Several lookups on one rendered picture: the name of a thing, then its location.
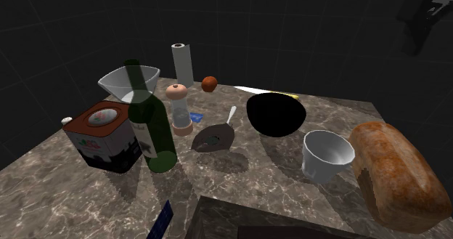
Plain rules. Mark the dark blue flat object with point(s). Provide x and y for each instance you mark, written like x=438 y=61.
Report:
x=161 y=224

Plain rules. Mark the black bowl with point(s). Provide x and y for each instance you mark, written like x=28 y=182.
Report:
x=276 y=116

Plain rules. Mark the brown bread loaf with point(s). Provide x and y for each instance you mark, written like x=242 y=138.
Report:
x=400 y=174

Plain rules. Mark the square tin with brown lid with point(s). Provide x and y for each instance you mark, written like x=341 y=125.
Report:
x=102 y=144

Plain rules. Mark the white cup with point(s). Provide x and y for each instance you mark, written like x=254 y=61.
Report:
x=327 y=156

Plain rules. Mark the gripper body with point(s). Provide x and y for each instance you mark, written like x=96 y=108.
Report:
x=423 y=22

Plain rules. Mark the white angular bowl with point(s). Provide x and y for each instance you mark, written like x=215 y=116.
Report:
x=112 y=82

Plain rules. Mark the small blue card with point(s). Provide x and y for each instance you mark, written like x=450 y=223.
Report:
x=196 y=116

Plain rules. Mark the white paper towel roll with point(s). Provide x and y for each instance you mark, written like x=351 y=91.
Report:
x=184 y=66

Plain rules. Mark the clear pepper mill, wooden top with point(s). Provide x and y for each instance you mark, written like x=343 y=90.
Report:
x=179 y=114

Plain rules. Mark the orange-brown round fruit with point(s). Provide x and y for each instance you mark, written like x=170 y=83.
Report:
x=209 y=84

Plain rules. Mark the small white round object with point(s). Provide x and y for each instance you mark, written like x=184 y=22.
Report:
x=66 y=120

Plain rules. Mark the dark green wine bottle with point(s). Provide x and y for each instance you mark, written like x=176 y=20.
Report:
x=153 y=125

